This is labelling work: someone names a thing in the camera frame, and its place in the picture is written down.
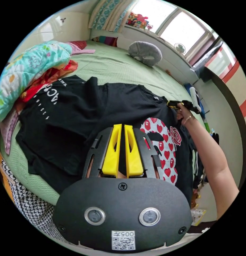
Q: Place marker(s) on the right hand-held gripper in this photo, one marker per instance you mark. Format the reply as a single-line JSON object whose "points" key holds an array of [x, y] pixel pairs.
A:
{"points": [[189, 106]]}

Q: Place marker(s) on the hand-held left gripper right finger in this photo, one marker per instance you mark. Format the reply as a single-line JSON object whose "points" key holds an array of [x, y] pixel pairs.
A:
{"points": [[134, 154]]}

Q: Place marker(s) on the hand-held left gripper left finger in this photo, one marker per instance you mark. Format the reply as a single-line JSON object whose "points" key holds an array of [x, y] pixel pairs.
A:
{"points": [[112, 152]]}

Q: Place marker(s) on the black shirt with heart print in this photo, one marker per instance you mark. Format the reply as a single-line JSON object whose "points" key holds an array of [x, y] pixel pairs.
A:
{"points": [[125, 104]]}

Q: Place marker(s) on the person's right forearm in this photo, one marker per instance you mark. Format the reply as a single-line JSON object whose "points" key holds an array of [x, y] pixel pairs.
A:
{"points": [[210, 160]]}

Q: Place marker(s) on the person's right hand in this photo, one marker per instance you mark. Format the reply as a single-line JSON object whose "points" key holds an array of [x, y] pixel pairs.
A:
{"points": [[183, 116]]}

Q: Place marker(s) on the small white fan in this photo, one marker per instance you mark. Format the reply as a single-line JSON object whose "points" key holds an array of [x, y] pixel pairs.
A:
{"points": [[180, 48]]}

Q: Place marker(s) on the grey round cushion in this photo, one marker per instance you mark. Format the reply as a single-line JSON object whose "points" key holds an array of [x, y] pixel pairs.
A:
{"points": [[145, 51]]}

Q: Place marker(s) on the black shirt with white lettering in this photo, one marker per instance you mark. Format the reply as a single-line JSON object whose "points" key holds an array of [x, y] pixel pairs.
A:
{"points": [[55, 130]]}

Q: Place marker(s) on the window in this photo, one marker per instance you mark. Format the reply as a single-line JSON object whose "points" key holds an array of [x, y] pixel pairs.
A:
{"points": [[187, 30]]}

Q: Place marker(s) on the folded colourful striped cloth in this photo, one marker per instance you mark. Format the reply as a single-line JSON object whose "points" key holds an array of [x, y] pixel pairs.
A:
{"points": [[107, 41]]}

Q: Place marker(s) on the pile of clothes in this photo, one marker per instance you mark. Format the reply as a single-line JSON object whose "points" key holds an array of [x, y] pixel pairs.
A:
{"points": [[55, 73]]}

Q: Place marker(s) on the pink garment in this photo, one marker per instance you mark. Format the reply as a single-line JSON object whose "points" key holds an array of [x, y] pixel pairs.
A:
{"points": [[83, 51]]}

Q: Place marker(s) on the patterned teal and cream curtain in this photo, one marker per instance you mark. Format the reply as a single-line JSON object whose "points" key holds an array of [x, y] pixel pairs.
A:
{"points": [[107, 14]]}

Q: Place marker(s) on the red pillow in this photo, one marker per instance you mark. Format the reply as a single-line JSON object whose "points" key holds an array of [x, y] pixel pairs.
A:
{"points": [[78, 43]]}

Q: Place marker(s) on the turquoise floral quilt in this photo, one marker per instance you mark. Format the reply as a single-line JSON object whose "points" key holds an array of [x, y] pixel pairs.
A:
{"points": [[25, 66]]}

